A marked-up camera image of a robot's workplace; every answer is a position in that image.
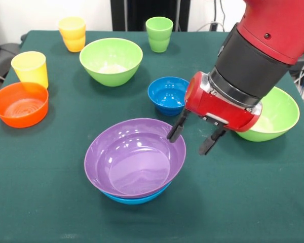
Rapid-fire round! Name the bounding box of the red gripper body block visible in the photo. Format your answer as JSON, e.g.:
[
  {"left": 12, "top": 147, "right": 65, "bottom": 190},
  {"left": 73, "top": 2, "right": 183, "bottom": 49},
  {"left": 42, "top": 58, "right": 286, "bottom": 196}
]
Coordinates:
[{"left": 183, "top": 71, "right": 263, "bottom": 133}]

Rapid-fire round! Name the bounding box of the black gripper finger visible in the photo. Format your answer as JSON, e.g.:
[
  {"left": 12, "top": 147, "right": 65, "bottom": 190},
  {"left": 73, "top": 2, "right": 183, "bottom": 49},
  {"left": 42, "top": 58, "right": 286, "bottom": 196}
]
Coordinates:
[
  {"left": 198, "top": 126, "right": 229, "bottom": 156},
  {"left": 166, "top": 108, "right": 189, "bottom": 141}
]

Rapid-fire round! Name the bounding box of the small dark blue bowl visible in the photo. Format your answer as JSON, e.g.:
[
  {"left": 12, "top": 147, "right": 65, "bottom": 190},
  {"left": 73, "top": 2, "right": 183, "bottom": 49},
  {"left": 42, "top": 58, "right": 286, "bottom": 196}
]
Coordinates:
[{"left": 147, "top": 76, "right": 191, "bottom": 117}]

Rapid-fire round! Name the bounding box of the purple bowl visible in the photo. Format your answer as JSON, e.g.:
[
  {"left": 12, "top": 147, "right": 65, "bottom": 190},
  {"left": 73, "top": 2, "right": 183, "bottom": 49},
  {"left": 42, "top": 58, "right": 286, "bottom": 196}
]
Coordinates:
[{"left": 84, "top": 117, "right": 187, "bottom": 199}]

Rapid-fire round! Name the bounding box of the large light blue bowl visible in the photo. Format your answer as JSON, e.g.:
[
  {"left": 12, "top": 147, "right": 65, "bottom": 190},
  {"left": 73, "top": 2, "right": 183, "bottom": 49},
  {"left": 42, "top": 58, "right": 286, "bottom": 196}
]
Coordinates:
[{"left": 101, "top": 182, "right": 172, "bottom": 206}]

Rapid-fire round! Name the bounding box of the dark green table cloth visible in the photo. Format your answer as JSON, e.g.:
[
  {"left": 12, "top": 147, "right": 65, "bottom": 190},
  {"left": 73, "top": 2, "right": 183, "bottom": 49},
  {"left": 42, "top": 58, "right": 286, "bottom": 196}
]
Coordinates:
[{"left": 0, "top": 30, "right": 304, "bottom": 243}]

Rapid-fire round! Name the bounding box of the green bowl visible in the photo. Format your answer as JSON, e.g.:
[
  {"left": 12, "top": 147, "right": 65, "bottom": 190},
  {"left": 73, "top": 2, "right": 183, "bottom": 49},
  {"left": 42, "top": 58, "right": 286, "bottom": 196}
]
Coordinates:
[
  {"left": 234, "top": 86, "right": 300, "bottom": 142},
  {"left": 79, "top": 37, "right": 143, "bottom": 87}
]

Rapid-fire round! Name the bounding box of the green cup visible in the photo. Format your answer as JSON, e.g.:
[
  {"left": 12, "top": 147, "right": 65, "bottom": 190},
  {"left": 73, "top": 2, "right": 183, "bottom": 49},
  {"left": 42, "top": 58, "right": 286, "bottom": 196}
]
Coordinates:
[{"left": 145, "top": 17, "right": 174, "bottom": 53}]

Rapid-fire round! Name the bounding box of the black panel with poles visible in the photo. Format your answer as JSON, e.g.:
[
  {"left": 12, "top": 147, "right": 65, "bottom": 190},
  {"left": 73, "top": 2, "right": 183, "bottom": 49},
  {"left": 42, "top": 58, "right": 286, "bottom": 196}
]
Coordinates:
[{"left": 110, "top": 0, "right": 191, "bottom": 32}]

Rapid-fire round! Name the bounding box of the yellow orange cup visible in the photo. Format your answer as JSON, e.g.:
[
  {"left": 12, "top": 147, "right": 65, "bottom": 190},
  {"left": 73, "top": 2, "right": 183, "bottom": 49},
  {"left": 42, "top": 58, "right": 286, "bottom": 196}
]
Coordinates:
[{"left": 58, "top": 16, "right": 87, "bottom": 53}]

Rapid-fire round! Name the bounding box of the orange bowl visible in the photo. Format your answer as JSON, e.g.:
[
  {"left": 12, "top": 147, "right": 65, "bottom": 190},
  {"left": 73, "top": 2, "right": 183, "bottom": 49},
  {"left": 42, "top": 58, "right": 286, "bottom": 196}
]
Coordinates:
[{"left": 0, "top": 82, "right": 49, "bottom": 129}]

